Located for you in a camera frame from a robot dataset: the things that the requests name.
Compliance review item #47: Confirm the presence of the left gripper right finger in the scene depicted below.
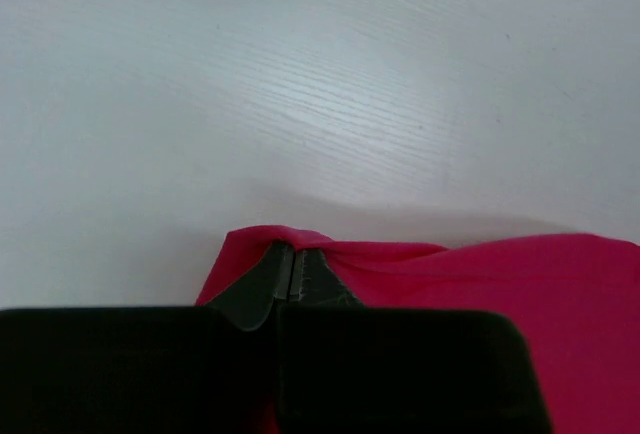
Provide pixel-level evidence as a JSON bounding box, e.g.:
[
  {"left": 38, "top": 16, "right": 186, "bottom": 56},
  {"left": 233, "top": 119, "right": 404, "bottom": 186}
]
[{"left": 275, "top": 249, "right": 552, "bottom": 433}]

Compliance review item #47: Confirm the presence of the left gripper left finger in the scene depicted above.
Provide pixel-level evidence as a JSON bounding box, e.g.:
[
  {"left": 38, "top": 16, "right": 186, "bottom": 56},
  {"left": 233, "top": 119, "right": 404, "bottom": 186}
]
[{"left": 1, "top": 242, "right": 295, "bottom": 433}]

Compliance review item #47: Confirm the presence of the magenta t shirt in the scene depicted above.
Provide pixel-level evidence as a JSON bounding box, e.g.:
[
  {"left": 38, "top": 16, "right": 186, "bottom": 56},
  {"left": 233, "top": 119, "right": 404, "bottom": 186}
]
[{"left": 193, "top": 224, "right": 640, "bottom": 434}]

